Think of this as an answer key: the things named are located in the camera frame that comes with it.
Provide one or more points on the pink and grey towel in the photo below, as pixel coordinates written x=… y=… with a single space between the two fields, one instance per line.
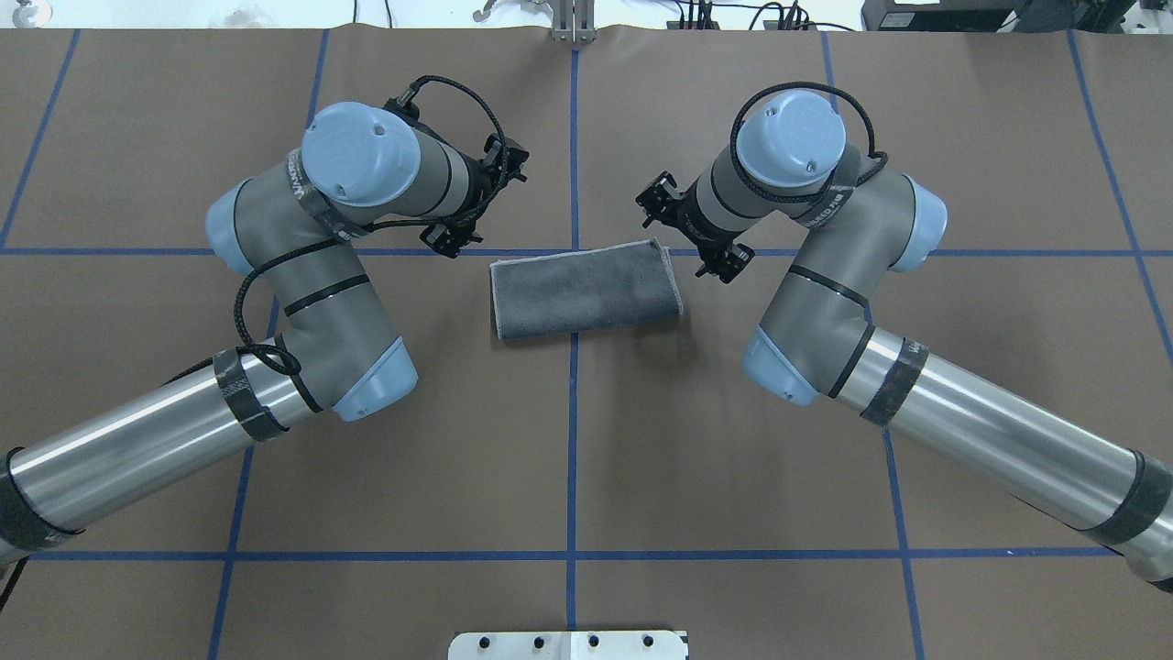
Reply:
x=583 y=291

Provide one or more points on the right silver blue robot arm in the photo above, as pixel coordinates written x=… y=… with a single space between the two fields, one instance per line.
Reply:
x=923 y=370

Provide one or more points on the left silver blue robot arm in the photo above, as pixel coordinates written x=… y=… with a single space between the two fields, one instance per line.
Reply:
x=294 y=228

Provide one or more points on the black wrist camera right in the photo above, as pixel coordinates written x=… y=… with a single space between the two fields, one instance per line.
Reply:
x=721 y=256

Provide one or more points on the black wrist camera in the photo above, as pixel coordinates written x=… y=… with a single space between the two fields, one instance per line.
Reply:
x=721 y=256
x=453 y=222

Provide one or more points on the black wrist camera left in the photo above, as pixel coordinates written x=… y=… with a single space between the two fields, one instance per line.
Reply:
x=453 y=222

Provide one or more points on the aluminium frame post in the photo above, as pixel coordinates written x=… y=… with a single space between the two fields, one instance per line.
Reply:
x=573 y=21

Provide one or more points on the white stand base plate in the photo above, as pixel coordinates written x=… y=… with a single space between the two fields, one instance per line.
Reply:
x=597 y=644

